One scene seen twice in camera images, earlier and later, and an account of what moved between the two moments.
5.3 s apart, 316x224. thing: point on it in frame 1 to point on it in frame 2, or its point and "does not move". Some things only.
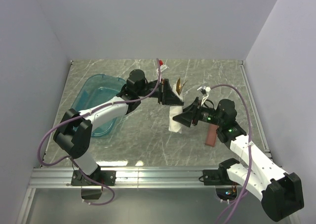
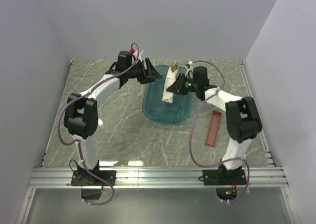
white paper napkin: x=174 y=126 to x=168 y=96
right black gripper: x=195 y=115 to x=181 y=84
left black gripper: x=161 y=92 to x=144 y=71
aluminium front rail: x=126 y=178 does not move
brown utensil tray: x=211 y=135 does not move
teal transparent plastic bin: x=93 y=89 to x=156 y=110
